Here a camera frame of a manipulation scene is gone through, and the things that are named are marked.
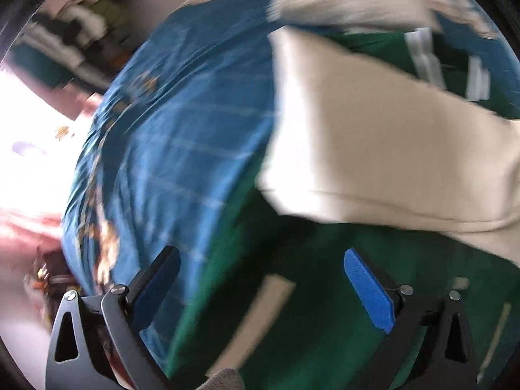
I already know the blue striped bed sheet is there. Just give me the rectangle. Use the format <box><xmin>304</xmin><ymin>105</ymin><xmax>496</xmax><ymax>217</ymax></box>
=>
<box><xmin>60</xmin><ymin>0</ymin><xmax>520</xmax><ymax>374</ymax></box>

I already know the green varsity jacket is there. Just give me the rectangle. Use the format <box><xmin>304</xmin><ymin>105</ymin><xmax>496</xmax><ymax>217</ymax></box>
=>
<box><xmin>167</xmin><ymin>15</ymin><xmax>519</xmax><ymax>389</ymax></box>

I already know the clothes pile on shelf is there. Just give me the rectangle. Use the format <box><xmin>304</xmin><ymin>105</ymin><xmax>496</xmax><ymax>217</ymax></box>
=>
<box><xmin>7</xmin><ymin>0</ymin><xmax>138</xmax><ymax>94</ymax></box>

